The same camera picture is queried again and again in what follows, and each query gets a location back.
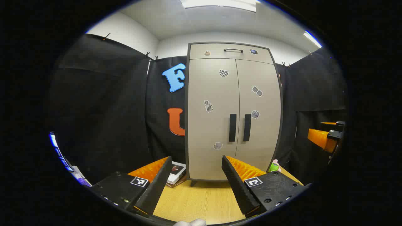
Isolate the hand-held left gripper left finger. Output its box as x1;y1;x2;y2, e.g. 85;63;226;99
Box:
90;156;173;217

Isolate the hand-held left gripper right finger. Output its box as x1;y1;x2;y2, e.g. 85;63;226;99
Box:
221;155;311;218

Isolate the beige cabinet door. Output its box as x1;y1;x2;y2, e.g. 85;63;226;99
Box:
188;58;241;181
236;59;282;176

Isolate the beige double-door shoe cabinet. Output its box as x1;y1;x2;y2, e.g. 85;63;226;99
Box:
185;42;284;187

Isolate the beige cabinet drawer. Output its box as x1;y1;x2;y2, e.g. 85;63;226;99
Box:
189;43;274;65

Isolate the brown book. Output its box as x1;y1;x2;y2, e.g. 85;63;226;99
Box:
166;176;187;188

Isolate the small ceiling light panel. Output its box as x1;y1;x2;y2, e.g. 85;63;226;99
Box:
303;30;322;48

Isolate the black backdrop cloth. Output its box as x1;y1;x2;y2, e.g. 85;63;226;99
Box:
47;33;347;186

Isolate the large ceiling light panel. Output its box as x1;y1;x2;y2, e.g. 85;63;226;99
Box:
181;0;257;12

